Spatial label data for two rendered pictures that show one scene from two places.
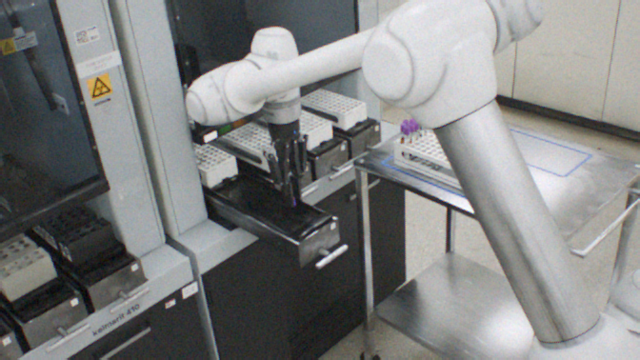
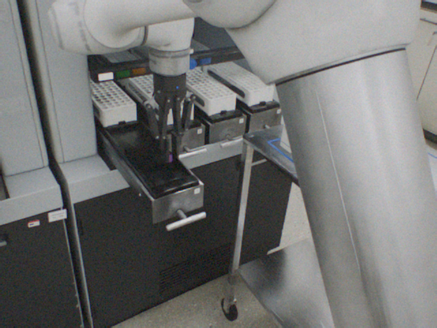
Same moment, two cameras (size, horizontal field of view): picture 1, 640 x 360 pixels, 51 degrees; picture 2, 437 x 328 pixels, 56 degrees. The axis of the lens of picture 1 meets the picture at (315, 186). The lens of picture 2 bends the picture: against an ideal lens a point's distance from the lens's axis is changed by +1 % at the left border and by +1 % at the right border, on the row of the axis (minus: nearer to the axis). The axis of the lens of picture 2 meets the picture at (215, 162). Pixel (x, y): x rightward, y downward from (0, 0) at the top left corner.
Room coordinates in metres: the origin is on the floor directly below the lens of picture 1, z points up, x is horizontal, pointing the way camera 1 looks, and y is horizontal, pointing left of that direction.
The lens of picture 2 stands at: (0.56, -0.18, 1.39)
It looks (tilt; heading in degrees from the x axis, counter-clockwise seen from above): 33 degrees down; 8
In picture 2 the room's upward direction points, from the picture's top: 4 degrees clockwise
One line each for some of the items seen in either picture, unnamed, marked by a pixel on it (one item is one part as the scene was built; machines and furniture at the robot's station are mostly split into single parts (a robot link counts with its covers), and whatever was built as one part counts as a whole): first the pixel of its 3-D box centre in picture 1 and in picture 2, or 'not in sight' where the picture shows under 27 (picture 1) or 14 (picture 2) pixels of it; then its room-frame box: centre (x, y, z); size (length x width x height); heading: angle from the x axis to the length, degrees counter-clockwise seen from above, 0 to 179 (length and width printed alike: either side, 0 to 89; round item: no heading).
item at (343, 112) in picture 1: (321, 107); (236, 82); (1.92, -0.04, 0.83); 0.30 x 0.10 x 0.06; 43
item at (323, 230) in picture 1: (233, 195); (126, 139); (1.52, 0.22, 0.78); 0.73 x 0.14 x 0.09; 43
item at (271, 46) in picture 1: (271, 65); (163, 7); (1.41, 0.07, 1.18); 0.13 x 0.11 x 0.16; 134
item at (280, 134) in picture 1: (285, 135); (169, 89); (1.42, 0.06, 1.00); 0.08 x 0.07 x 0.09; 133
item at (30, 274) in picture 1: (28, 276); not in sight; (1.16, 0.64, 0.85); 0.12 x 0.02 x 0.06; 133
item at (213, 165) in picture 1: (190, 158); (102, 97); (1.66, 0.34, 0.83); 0.30 x 0.10 x 0.06; 43
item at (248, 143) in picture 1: (247, 144); (157, 97); (1.71, 0.18, 0.83); 0.30 x 0.10 x 0.06; 43
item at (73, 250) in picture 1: (90, 243); not in sight; (1.26, 0.52, 0.85); 0.12 x 0.02 x 0.06; 133
